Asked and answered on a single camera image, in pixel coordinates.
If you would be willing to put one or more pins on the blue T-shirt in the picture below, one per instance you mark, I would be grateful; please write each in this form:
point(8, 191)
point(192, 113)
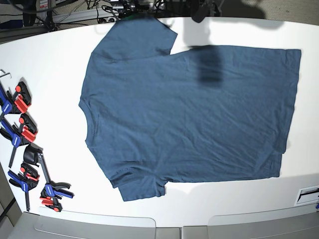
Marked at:
point(209, 114)

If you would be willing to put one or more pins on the long-bar blue red clamp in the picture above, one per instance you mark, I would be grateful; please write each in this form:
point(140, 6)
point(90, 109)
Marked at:
point(53, 192)

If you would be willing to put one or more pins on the left grey chair back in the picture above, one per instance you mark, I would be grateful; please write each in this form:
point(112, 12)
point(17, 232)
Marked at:
point(74, 225)

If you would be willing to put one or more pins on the grey chair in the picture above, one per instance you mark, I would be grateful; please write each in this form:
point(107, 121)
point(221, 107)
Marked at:
point(263, 225)
point(74, 225)

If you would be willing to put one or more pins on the top blue red clamp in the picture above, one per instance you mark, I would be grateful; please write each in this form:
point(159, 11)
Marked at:
point(17, 103)

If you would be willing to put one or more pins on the white label slot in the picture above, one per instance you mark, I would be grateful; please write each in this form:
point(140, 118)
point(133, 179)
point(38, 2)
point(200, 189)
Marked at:
point(308, 195)

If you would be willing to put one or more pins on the right grey chair back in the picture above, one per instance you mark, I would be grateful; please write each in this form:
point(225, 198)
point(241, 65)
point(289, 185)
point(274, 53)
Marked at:
point(263, 225)

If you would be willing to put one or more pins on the aluminium rail with cables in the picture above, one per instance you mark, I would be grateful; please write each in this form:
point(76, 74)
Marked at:
point(109, 12)

